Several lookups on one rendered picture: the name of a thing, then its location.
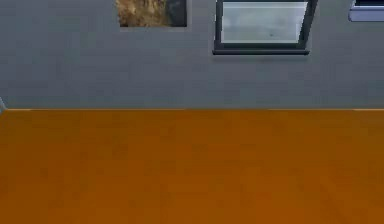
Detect black framed window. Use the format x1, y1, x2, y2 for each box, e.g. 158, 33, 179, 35
212, 0, 319, 56

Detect pale blue framed window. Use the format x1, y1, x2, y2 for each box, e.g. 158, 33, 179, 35
348, 0, 384, 23

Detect brown framed wall picture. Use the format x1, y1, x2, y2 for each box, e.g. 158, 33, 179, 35
115, 0, 188, 29

